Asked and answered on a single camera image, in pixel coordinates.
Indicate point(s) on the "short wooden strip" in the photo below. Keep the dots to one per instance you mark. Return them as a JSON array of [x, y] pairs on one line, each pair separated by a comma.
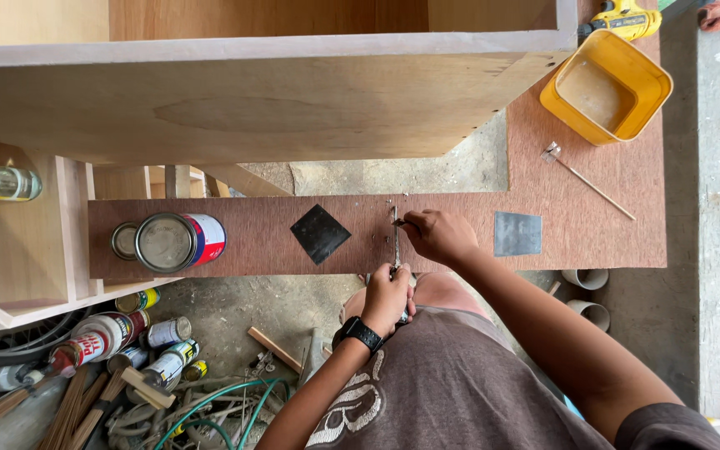
[[274, 349]]

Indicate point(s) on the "person's right hand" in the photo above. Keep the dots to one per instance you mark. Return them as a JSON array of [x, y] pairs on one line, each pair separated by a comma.
[[444, 240]]

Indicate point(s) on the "red and white paint can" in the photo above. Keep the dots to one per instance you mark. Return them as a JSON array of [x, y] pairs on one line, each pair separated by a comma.
[[179, 242]]

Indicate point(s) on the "black square scraper sheet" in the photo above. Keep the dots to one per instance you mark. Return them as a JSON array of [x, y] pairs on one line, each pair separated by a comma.
[[320, 234]]

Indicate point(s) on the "person's left fingers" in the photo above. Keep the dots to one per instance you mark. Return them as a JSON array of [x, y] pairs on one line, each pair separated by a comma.
[[405, 294]]

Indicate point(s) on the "person's knee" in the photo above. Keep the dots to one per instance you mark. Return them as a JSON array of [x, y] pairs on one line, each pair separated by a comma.
[[441, 294]]

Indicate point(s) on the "clear glass bottle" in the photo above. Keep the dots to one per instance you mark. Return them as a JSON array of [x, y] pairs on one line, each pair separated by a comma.
[[0, 182]]

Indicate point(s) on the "light wooden shelf unit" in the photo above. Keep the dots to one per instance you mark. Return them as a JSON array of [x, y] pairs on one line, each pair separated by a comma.
[[16, 250]]

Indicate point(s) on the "black wrist watch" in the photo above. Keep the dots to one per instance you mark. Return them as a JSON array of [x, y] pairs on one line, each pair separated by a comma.
[[360, 334]]

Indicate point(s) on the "white and red spray can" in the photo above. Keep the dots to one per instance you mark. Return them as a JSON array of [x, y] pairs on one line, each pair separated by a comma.
[[97, 340]]

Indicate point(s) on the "black bicycle tyre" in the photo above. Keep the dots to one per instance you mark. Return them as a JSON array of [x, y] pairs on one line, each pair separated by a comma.
[[16, 347]]

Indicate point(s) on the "small wooden block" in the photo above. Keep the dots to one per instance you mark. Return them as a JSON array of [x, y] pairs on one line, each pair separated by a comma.
[[147, 389]]

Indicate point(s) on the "grey square metal sheet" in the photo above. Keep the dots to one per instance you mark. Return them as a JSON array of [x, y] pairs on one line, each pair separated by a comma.
[[517, 234]]

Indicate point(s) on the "white can with yellow label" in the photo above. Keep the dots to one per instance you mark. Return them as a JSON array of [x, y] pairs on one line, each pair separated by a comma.
[[169, 364]]

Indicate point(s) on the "large light wooden cabinet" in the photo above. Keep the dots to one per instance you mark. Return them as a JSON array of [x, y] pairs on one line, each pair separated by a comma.
[[241, 94]]

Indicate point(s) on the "thin stick with clear tip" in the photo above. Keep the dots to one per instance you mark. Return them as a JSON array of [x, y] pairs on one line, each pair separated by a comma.
[[585, 181]]

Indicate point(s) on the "bundle of thin wooden sticks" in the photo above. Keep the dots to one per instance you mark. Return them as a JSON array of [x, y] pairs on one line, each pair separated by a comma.
[[72, 412]]

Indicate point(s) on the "wooden frame pieces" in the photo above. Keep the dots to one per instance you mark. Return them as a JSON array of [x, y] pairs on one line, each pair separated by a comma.
[[179, 181]]

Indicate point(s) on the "yellow plastic tub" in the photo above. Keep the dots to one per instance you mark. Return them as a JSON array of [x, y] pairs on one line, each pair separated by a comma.
[[604, 90]]

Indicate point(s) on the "grey pipe piece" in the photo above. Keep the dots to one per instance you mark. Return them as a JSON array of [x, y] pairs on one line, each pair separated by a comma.
[[585, 278], [590, 312]]

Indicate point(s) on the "person's right fingers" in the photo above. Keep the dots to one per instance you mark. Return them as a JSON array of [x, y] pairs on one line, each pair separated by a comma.
[[416, 230]]

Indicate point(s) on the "person's left hand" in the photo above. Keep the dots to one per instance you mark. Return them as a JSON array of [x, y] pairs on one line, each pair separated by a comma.
[[385, 300]]

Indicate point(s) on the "small dark metal piece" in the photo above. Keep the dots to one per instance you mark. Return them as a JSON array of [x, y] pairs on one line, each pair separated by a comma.
[[397, 222]]

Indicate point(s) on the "silver and white can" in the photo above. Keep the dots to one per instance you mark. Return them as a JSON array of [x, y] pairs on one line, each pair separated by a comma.
[[169, 332]]

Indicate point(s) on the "person's brown printed shirt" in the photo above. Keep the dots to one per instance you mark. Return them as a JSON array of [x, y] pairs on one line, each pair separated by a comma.
[[460, 387]]

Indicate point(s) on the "grey blue can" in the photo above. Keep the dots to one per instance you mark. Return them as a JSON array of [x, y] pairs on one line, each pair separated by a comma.
[[127, 359]]

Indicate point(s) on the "metal putty knife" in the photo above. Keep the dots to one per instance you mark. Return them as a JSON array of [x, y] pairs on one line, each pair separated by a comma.
[[396, 244]]

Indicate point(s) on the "yellow and green small can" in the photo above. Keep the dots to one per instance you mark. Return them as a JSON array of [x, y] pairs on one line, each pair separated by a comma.
[[138, 300]]

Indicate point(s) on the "reddish brown plywood board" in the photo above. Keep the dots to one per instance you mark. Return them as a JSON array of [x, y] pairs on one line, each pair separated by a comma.
[[585, 187]]

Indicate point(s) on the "round metal can lid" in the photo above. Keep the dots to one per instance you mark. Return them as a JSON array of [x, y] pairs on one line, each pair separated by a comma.
[[124, 241]]

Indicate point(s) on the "white plastic bottle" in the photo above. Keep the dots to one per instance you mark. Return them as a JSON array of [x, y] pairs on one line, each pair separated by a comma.
[[7, 378]]

